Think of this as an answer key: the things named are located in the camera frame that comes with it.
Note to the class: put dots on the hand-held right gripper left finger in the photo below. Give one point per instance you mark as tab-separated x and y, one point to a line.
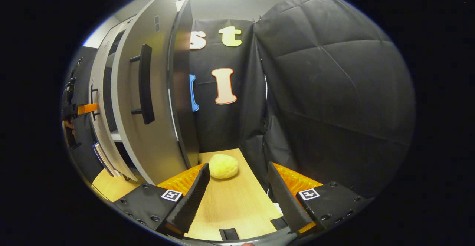
191	197

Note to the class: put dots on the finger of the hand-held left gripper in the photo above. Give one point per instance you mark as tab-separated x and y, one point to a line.
87	108

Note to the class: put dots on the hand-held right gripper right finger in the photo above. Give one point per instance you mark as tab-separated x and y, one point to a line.
284	199

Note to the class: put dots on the grey shoe cabinet door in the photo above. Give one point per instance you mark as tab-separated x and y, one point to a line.
96	75
159	138

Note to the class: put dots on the grey double-door shoe cabinet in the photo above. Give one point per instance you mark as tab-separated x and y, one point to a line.
183	90

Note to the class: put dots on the yellow round sponge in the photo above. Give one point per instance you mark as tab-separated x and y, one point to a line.
222	166

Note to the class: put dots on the blue book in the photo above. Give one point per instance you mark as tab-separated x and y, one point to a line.
98	155

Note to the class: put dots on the beige book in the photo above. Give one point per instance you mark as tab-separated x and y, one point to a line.
105	162

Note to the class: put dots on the white and black book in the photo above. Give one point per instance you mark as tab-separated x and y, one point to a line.
111	168

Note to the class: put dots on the black backdrop cloth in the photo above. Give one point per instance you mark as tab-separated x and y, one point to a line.
334	90

